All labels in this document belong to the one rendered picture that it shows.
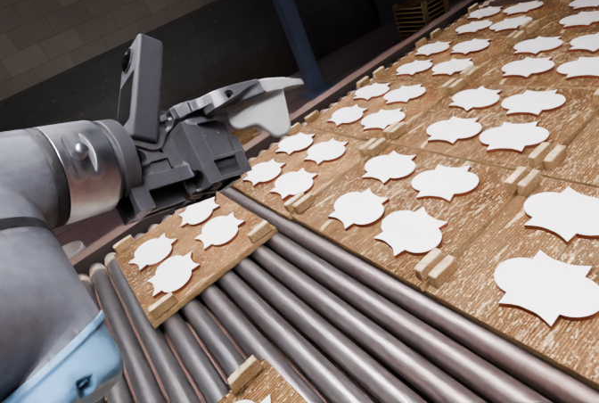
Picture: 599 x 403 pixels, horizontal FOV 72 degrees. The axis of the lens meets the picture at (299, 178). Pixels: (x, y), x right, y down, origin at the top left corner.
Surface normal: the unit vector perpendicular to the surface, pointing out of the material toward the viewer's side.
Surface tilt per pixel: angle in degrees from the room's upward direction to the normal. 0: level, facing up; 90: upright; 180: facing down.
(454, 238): 0
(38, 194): 96
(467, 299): 0
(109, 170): 91
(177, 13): 90
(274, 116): 58
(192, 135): 67
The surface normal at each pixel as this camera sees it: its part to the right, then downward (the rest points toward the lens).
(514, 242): -0.37, -0.81
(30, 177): 0.76, -0.10
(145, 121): 0.63, -0.36
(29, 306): 0.89, -0.46
